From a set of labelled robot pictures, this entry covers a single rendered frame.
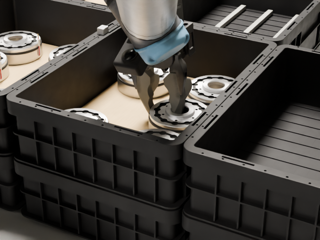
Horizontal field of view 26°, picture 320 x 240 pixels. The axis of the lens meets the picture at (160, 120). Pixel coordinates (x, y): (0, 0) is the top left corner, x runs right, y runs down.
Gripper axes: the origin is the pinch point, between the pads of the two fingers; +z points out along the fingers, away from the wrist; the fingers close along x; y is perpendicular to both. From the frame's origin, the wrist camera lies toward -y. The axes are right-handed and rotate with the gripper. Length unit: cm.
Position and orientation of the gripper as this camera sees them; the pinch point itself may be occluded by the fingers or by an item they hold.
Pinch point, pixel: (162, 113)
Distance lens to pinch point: 116.3
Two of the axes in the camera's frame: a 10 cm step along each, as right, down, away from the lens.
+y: 4.8, -4.4, 7.6
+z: 1.0, 8.9, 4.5
